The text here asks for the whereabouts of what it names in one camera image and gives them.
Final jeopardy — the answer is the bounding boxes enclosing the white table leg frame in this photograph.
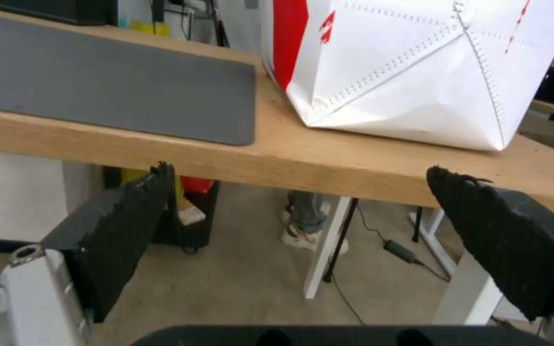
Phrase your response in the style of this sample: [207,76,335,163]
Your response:
[409,206,504,325]

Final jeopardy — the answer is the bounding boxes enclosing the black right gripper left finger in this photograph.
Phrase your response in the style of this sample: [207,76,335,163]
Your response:
[0,161,177,346]

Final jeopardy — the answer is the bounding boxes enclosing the wooden table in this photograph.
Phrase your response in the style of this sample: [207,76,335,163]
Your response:
[0,5,554,228]

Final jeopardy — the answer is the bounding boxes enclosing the white red paper takeout bag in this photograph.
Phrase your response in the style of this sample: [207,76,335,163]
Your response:
[260,0,554,152]

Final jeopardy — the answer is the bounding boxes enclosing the person's legs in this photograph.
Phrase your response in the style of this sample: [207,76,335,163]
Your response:
[280,191,350,251]

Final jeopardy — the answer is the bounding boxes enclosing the grey desk mat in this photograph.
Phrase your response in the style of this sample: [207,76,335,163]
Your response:
[0,12,259,147]

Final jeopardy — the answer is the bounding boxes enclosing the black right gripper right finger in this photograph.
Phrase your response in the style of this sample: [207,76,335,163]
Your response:
[426,165,554,346]

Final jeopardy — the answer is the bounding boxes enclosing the white table leg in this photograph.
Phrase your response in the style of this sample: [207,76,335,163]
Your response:
[303,196,355,300]

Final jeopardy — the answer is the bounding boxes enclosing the black storage box under table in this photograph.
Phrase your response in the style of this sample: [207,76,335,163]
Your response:
[154,175,221,253]

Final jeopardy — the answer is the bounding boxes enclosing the black power adapter with cable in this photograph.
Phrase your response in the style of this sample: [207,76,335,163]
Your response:
[353,205,451,282]

